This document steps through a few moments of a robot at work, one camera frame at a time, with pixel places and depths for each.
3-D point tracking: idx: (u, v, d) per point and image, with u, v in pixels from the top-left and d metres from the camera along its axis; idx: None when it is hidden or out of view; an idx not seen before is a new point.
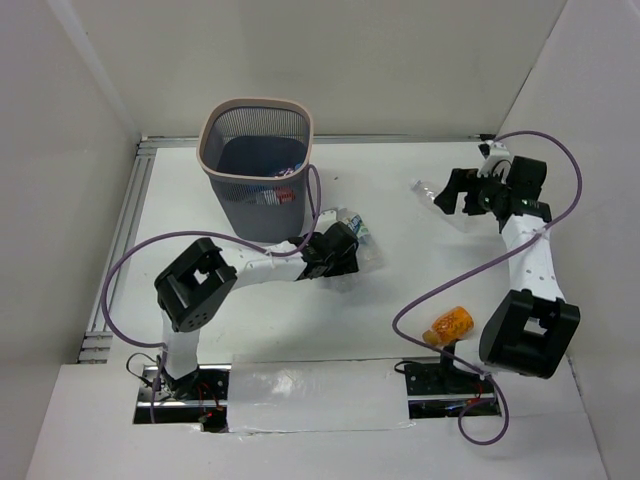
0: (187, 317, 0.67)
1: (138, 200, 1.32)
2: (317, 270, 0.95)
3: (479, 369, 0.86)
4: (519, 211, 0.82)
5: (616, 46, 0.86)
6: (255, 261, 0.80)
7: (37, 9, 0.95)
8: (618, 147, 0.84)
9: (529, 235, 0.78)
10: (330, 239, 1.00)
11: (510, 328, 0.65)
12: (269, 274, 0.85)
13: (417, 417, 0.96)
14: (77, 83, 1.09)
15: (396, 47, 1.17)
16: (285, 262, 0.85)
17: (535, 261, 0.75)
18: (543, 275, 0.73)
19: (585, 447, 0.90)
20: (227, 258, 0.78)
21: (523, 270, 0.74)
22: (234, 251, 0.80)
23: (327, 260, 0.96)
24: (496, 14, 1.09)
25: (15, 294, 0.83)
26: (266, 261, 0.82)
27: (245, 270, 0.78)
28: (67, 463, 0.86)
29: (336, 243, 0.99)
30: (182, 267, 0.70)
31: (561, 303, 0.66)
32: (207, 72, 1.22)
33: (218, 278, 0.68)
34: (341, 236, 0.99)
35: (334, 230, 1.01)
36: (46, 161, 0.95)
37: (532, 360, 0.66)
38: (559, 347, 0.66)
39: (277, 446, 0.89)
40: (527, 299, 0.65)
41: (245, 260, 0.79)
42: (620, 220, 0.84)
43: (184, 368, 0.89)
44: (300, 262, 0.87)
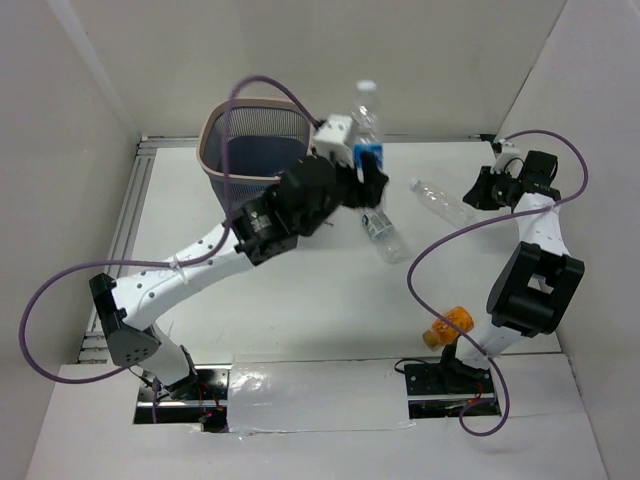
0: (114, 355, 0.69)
1: (138, 199, 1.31)
2: (282, 244, 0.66)
3: (483, 352, 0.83)
4: (531, 191, 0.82)
5: (616, 46, 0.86)
6: (154, 289, 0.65)
7: (36, 10, 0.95)
8: (618, 146, 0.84)
9: (539, 206, 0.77)
10: (283, 195, 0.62)
11: (516, 276, 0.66)
12: (202, 282, 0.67)
13: (416, 417, 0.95)
14: (76, 84, 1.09)
15: (396, 47, 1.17)
16: (208, 266, 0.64)
17: (545, 226, 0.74)
18: (552, 236, 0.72)
19: (585, 448, 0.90)
20: (122, 293, 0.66)
21: (532, 232, 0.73)
22: (134, 278, 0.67)
23: (292, 229, 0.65)
24: (496, 14, 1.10)
25: (14, 295, 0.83)
26: (173, 281, 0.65)
27: (141, 304, 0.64)
28: (66, 465, 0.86)
29: (294, 203, 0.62)
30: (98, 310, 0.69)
31: (567, 258, 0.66)
32: (207, 72, 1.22)
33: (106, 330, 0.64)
34: (294, 192, 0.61)
35: (288, 179, 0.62)
36: (46, 162, 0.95)
37: (535, 312, 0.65)
38: (563, 301, 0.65)
39: (277, 446, 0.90)
40: (536, 251, 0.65)
41: (143, 290, 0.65)
42: (621, 219, 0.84)
43: (176, 374, 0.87)
44: (233, 256, 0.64)
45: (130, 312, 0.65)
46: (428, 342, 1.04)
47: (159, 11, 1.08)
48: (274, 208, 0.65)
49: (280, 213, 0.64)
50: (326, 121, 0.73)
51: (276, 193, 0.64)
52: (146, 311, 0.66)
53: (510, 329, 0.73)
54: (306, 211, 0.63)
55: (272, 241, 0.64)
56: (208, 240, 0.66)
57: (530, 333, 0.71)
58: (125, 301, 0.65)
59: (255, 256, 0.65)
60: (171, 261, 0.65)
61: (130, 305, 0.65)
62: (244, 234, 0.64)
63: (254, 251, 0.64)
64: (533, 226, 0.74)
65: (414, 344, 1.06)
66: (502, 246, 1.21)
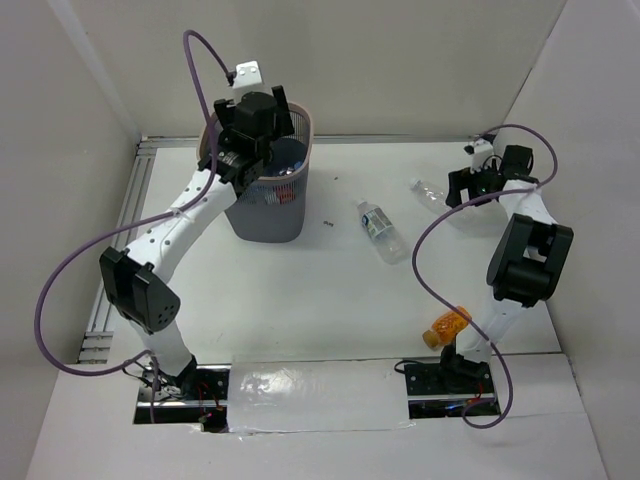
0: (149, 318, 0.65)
1: (138, 199, 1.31)
2: (253, 168, 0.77)
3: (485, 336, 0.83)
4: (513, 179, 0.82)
5: (616, 46, 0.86)
6: (169, 235, 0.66)
7: (36, 10, 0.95)
8: (619, 146, 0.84)
9: (523, 187, 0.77)
10: (244, 127, 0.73)
11: (512, 245, 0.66)
12: (202, 224, 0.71)
13: (416, 416, 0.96)
14: (76, 84, 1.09)
15: (396, 47, 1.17)
16: (205, 202, 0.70)
17: (532, 203, 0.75)
18: (539, 209, 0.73)
19: (585, 448, 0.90)
20: (138, 253, 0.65)
21: (521, 209, 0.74)
22: (141, 241, 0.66)
23: (259, 154, 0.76)
24: (495, 14, 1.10)
25: (15, 294, 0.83)
26: (183, 224, 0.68)
27: (162, 252, 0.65)
28: (66, 465, 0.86)
29: (254, 129, 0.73)
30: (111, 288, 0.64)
31: (556, 226, 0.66)
32: (207, 72, 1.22)
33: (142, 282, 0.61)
34: (254, 121, 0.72)
35: (239, 115, 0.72)
36: (45, 162, 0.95)
37: (531, 281, 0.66)
38: (557, 266, 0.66)
39: (277, 446, 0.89)
40: (529, 221, 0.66)
41: (158, 241, 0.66)
42: (621, 220, 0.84)
43: (179, 366, 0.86)
44: (223, 187, 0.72)
45: (156, 262, 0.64)
46: (428, 342, 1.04)
47: (159, 11, 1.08)
48: (236, 144, 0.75)
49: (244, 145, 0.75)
50: (238, 68, 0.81)
51: (234, 130, 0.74)
52: (168, 260, 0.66)
53: (510, 303, 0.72)
54: (264, 135, 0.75)
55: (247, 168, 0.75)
56: (194, 185, 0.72)
57: (530, 303, 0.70)
58: (147, 255, 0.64)
59: (238, 185, 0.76)
60: (172, 209, 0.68)
61: (153, 257, 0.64)
62: (221, 171, 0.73)
63: (236, 181, 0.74)
64: (520, 203, 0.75)
65: (415, 344, 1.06)
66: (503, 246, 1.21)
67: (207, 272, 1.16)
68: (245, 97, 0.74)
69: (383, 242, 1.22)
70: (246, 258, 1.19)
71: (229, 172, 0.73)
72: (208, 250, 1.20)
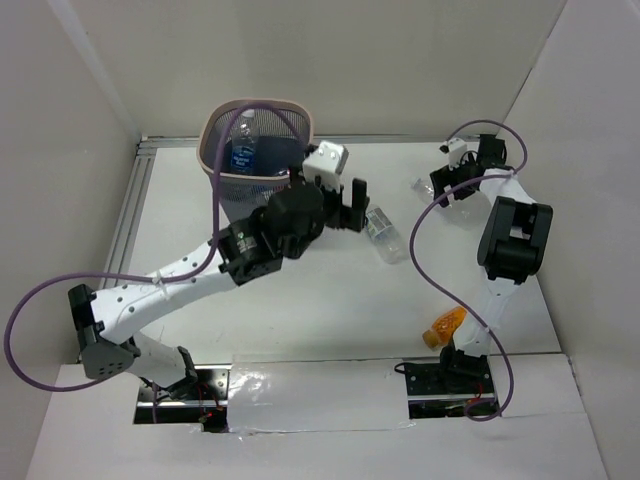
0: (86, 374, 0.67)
1: (138, 199, 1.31)
2: (267, 265, 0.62)
3: (483, 324, 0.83)
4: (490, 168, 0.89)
5: (616, 46, 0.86)
6: (133, 303, 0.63)
7: (36, 10, 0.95)
8: (619, 146, 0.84)
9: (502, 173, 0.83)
10: (272, 222, 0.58)
11: (498, 225, 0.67)
12: (178, 301, 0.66)
13: (416, 417, 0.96)
14: (76, 84, 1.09)
15: (396, 47, 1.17)
16: (187, 285, 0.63)
17: (511, 187, 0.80)
18: (519, 192, 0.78)
19: (585, 449, 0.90)
20: (101, 305, 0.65)
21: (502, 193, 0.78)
22: (114, 293, 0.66)
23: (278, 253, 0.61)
24: (495, 14, 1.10)
25: (15, 295, 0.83)
26: (153, 297, 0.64)
27: (120, 318, 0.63)
28: (65, 465, 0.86)
29: (279, 230, 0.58)
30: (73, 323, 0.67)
31: (537, 205, 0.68)
32: (207, 71, 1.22)
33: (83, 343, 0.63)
34: (283, 220, 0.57)
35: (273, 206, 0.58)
36: (45, 162, 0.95)
37: (519, 255, 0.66)
38: (542, 242, 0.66)
39: (277, 446, 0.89)
40: (511, 202, 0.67)
41: (123, 304, 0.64)
42: (621, 220, 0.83)
43: (173, 375, 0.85)
44: (218, 274, 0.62)
45: (108, 326, 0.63)
46: (428, 342, 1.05)
47: (159, 11, 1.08)
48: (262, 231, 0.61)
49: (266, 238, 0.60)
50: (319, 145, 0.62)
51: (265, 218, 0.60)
52: (125, 326, 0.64)
53: (504, 283, 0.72)
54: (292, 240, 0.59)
55: (256, 265, 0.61)
56: (193, 257, 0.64)
57: (522, 280, 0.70)
58: (105, 314, 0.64)
59: (238, 276, 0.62)
60: (154, 277, 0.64)
61: (109, 318, 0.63)
62: (231, 254, 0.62)
63: (237, 272, 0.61)
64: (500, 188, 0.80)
65: (414, 344, 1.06)
66: None
67: None
68: (296, 188, 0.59)
69: (383, 242, 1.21)
70: None
71: (232, 264, 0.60)
72: None
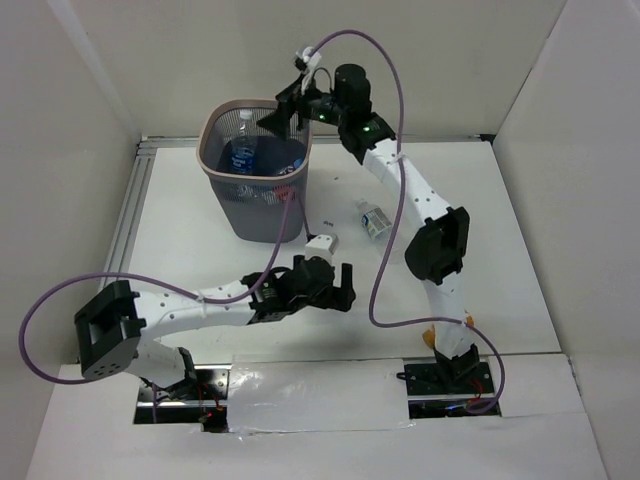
0: (89, 367, 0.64)
1: (139, 200, 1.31)
2: (275, 314, 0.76)
3: (458, 324, 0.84)
4: (369, 145, 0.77)
5: (617, 46, 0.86)
6: (176, 312, 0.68)
7: (35, 11, 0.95)
8: (619, 147, 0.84)
9: (394, 165, 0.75)
10: (295, 279, 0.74)
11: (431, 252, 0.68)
12: (204, 323, 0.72)
13: (416, 416, 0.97)
14: (76, 83, 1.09)
15: (396, 46, 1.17)
16: (224, 309, 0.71)
17: (416, 187, 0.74)
18: (428, 194, 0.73)
19: (585, 449, 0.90)
20: (142, 306, 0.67)
21: (412, 200, 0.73)
22: (157, 296, 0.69)
23: (289, 306, 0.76)
24: (495, 14, 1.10)
25: (15, 295, 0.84)
26: (194, 311, 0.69)
27: (161, 322, 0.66)
28: (64, 465, 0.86)
29: (301, 289, 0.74)
30: (96, 310, 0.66)
31: (453, 213, 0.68)
32: (207, 72, 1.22)
33: (119, 333, 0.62)
34: (306, 280, 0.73)
35: (301, 268, 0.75)
36: (45, 164, 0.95)
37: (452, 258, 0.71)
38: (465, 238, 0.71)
39: (276, 446, 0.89)
40: (434, 226, 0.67)
41: (165, 309, 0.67)
42: (620, 221, 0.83)
43: (172, 377, 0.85)
44: (247, 309, 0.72)
45: (148, 325, 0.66)
46: (426, 340, 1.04)
47: (158, 12, 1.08)
48: (278, 286, 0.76)
49: (284, 291, 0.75)
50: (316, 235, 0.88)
51: (286, 276, 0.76)
52: (159, 330, 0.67)
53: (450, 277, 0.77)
54: (305, 298, 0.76)
55: (273, 309, 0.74)
56: (227, 288, 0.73)
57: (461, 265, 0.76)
58: (147, 314, 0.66)
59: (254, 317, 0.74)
60: (197, 293, 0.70)
61: (150, 317, 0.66)
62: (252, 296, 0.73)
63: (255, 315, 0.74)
64: (409, 194, 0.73)
65: (414, 344, 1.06)
66: (502, 246, 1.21)
67: (206, 273, 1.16)
68: (313, 259, 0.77)
69: (382, 241, 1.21)
70: (245, 258, 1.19)
71: (258, 305, 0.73)
72: (207, 251, 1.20)
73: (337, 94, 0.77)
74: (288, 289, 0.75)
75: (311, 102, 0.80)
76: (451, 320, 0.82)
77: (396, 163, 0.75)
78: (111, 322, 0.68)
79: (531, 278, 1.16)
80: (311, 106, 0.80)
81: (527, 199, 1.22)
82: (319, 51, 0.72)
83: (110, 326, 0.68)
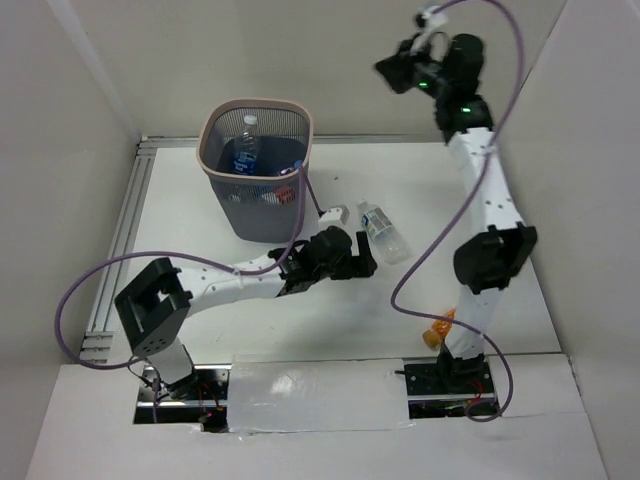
0: (138, 343, 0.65)
1: (139, 200, 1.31)
2: (301, 285, 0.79)
3: (475, 331, 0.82)
4: (461, 126, 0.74)
5: (618, 46, 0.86)
6: (217, 283, 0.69)
7: (35, 10, 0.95)
8: (620, 146, 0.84)
9: (479, 158, 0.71)
10: (315, 250, 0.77)
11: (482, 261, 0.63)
12: (239, 295, 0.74)
13: (416, 416, 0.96)
14: (76, 83, 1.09)
15: (396, 46, 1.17)
16: (258, 280, 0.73)
17: (492, 192, 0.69)
18: (501, 202, 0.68)
19: (585, 449, 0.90)
20: (184, 280, 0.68)
21: (482, 202, 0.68)
22: (196, 270, 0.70)
23: (314, 275, 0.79)
24: (495, 14, 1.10)
25: (15, 294, 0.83)
26: (232, 282, 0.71)
27: (205, 294, 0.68)
28: (64, 465, 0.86)
29: (323, 258, 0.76)
30: (138, 289, 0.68)
31: (521, 229, 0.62)
32: (207, 72, 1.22)
33: (167, 303, 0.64)
34: (326, 249, 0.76)
35: (320, 237, 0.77)
36: (44, 163, 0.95)
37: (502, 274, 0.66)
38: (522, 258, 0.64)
39: (277, 446, 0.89)
40: (495, 236, 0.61)
41: (207, 281, 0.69)
42: (620, 221, 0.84)
43: (178, 372, 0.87)
44: (278, 280, 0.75)
45: (194, 296, 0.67)
46: (428, 342, 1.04)
47: (158, 11, 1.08)
48: (301, 258, 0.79)
49: (307, 263, 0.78)
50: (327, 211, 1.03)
51: (306, 248, 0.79)
52: (203, 301, 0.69)
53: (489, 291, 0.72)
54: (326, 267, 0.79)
55: (300, 280, 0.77)
56: (257, 261, 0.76)
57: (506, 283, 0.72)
58: (191, 286, 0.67)
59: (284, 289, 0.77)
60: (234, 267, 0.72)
61: (195, 289, 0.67)
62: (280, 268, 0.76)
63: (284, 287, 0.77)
64: (482, 194, 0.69)
65: (414, 344, 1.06)
66: None
67: None
68: (328, 230, 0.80)
69: (383, 241, 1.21)
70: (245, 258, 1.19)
71: (287, 275, 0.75)
72: (207, 251, 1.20)
73: (446, 63, 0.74)
74: (311, 260, 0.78)
75: (416, 65, 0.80)
76: (470, 328, 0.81)
77: (482, 157, 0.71)
78: (154, 300, 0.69)
79: (531, 278, 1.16)
80: (415, 69, 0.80)
81: (527, 199, 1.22)
82: (442, 9, 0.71)
83: (153, 304, 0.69)
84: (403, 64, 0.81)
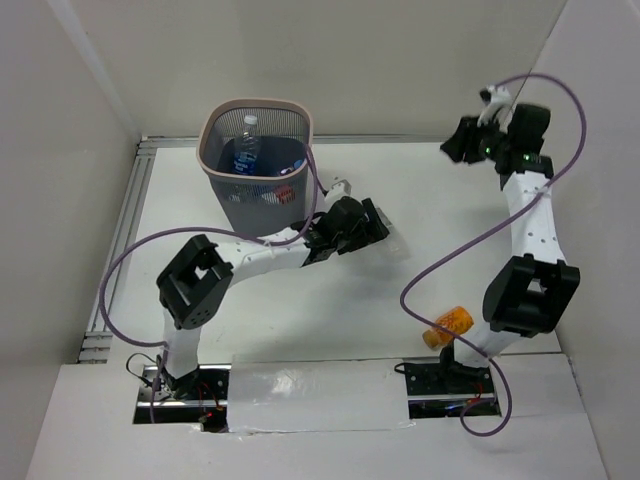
0: (189, 315, 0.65)
1: (139, 200, 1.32)
2: (323, 254, 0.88)
3: (483, 353, 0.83)
4: (520, 169, 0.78)
5: (618, 46, 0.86)
6: (253, 254, 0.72)
7: (35, 11, 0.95)
8: (620, 146, 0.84)
9: (530, 196, 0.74)
10: (333, 220, 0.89)
11: (513, 291, 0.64)
12: (269, 265, 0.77)
13: (416, 416, 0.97)
14: (76, 83, 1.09)
15: (396, 46, 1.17)
16: (286, 250, 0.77)
17: (535, 225, 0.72)
18: (545, 237, 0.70)
19: (585, 449, 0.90)
20: (222, 253, 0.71)
21: (525, 232, 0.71)
22: (230, 244, 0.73)
23: (333, 242, 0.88)
24: (495, 14, 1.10)
25: (15, 294, 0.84)
26: (265, 253, 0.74)
27: (242, 264, 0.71)
28: (63, 465, 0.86)
29: (340, 225, 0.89)
30: (180, 265, 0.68)
31: (560, 265, 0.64)
32: (207, 72, 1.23)
33: (213, 275, 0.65)
34: (343, 216, 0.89)
35: (337, 208, 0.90)
36: (45, 163, 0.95)
37: (533, 318, 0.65)
38: (560, 305, 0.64)
39: (277, 446, 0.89)
40: (530, 263, 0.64)
41: (242, 253, 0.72)
42: (621, 221, 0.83)
43: (184, 368, 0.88)
44: (304, 248, 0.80)
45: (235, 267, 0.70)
46: (428, 342, 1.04)
47: (158, 12, 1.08)
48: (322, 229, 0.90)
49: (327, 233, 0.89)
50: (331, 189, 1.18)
51: (323, 219, 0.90)
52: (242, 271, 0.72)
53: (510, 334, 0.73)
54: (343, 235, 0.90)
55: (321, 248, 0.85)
56: (283, 233, 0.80)
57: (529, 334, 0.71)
58: (230, 258, 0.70)
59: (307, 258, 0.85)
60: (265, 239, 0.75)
61: (235, 261, 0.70)
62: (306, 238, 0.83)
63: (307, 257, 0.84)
64: (525, 225, 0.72)
65: (414, 344, 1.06)
66: (502, 246, 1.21)
67: None
68: (342, 200, 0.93)
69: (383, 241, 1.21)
70: None
71: (309, 244, 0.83)
72: None
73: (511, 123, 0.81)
74: (329, 230, 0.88)
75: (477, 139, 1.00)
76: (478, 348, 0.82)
77: (533, 196, 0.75)
78: (195, 276, 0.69)
79: None
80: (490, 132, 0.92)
81: None
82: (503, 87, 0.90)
83: (194, 281, 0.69)
84: (467, 141, 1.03)
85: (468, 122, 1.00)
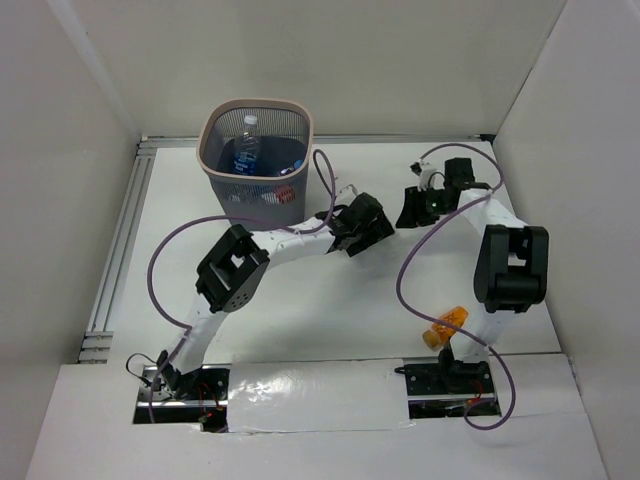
0: (229, 298, 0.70)
1: (139, 200, 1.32)
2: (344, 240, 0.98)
3: (482, 342, 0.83)
4: (467, 187, 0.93)
5: (619, 46, 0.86)
6: (285, 241, 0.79)
7: (35, 11, 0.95)
8: (620, 146, 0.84)
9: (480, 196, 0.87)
10: (356, 210, 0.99)
11: (494, 258, 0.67)
12: (298, 253, 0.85)
13: (417, 416, 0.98)
14: (76, 83, 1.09)
15: (397, 45, 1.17)
16: (314, 238, 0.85)
17: (493, 209, 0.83)
18: (504, 215, 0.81)
19: (585, 449, 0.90)
20: (258, 241, 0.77)
21: (488, 216, 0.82)
22: (264, 234, 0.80)
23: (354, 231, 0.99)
24: (495, 14, 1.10)
25: (14, 294, 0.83)
26: (296, 241, 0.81)
27: (276, 251, 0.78)
28: (63, 465, 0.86)
29: (363, 214, 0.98)
30: (221, 254, 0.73)
31: (528, 229, 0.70)
32: (207, 72, 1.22)
33: (251, 261, 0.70)
34: (365, 208, 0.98)
35: (359, 201, 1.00)
36: (44, 163, 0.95)
37: (524, 289, 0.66)
38: (541, 266, 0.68)
39: (277, 446, 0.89)
40: (503, 228, 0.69)
41: (276, 241, 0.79)
42: (620, 221, 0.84)
43: (189, 364, 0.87)
44: (328, 236, 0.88)
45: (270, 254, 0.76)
46: (428, 342, 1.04)
47: (157, 11, 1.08)
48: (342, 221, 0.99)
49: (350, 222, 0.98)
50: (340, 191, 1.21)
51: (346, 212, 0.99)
52: (277, 257, 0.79)
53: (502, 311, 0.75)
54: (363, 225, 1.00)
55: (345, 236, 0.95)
56: (308, 224, 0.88)
57: (523, 308, 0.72)
58: (266, 246, 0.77)
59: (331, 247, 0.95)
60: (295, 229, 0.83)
61: (270, 249, 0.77)
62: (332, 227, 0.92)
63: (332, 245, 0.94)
64: (484, 212, 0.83)
65: (414, 344, 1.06)
66: None
67: None
68: (361, 194, 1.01)
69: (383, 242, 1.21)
70: None
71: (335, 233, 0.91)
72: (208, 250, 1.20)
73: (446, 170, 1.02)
74: (352, 219, 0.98)
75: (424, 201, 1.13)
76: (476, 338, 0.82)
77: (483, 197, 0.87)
78: (233, 264, 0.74)
79: None
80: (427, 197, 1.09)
81: (526, 199, 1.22)
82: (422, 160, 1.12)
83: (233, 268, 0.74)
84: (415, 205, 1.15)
85: (411, 191, 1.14)
